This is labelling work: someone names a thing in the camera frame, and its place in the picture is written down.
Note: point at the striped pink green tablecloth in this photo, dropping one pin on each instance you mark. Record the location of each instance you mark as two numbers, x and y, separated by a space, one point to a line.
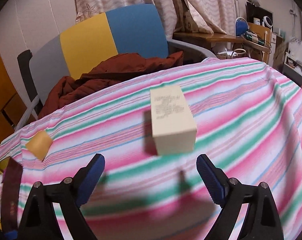
241 110

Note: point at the wooden desk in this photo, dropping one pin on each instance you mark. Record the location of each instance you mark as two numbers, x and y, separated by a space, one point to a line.
208 37

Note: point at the red-brown jacket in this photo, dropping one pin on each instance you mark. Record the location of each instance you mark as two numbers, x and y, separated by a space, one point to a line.
111 72

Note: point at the white rack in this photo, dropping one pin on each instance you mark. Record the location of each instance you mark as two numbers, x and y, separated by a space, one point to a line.
293 60

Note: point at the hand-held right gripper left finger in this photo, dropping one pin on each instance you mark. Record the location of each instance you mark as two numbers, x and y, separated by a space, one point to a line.
91 177

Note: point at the wooden cabinet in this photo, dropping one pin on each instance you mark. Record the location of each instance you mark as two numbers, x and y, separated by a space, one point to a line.
0 92

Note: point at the brown cardboard box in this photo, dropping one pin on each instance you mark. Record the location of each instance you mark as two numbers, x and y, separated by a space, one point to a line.
260 33

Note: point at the small sponge cake piece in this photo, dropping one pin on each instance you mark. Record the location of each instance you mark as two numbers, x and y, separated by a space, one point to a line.
39 143

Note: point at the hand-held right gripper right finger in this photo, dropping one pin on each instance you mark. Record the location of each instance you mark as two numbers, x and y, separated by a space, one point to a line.
212 181

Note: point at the grey yellow blue chair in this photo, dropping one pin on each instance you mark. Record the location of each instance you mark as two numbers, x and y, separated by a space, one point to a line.
136 30

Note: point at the black shelf unit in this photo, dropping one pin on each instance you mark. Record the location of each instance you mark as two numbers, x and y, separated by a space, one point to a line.
257 11

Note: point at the cream cardboard box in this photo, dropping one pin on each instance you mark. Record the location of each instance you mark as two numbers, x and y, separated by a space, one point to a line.
173 127

